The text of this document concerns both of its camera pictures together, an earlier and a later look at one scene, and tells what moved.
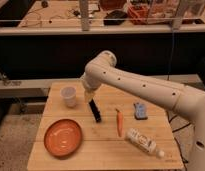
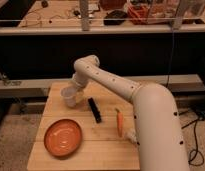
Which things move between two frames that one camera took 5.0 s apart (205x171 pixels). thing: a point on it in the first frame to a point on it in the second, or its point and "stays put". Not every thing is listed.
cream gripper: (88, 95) to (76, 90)
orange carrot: (119, 122) stays put
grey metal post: (84, 14) stays put
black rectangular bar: (96, 110) stays put
